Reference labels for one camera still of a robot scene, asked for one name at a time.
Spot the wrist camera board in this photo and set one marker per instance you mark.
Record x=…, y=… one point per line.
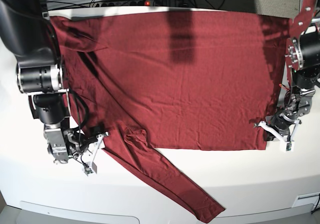
x=89, y=168
x=290, y=146

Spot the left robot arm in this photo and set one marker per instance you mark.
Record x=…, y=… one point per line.
x=302, y=64

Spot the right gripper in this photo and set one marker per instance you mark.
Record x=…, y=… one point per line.
x=83, y=149

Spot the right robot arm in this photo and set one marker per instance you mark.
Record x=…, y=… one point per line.
x=27, y=32

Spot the white label plate on table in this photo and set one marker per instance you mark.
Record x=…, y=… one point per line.
x=306, y=199

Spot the black power strip red switch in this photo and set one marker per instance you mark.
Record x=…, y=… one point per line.
x=111, y=3

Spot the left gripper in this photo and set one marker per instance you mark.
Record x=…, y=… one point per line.
x=279, y=127

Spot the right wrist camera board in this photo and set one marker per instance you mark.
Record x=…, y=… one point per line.
x=89, y=168

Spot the dark red long-sleeve T-shirt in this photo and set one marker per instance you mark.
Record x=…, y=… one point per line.
x=176, y=80

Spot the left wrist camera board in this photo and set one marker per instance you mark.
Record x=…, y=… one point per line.
x=290, y=146

